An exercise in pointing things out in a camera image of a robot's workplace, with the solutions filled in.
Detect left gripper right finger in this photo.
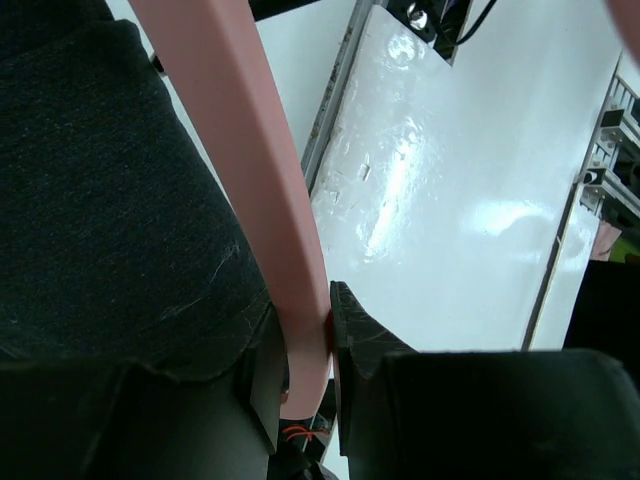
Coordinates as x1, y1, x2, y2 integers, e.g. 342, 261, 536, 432
330, 282, 639, 479

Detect black trousers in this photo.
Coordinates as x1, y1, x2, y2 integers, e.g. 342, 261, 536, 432
1, 1, 266, 365

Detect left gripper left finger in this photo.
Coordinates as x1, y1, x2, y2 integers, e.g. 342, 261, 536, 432
1, 305, 286, 479

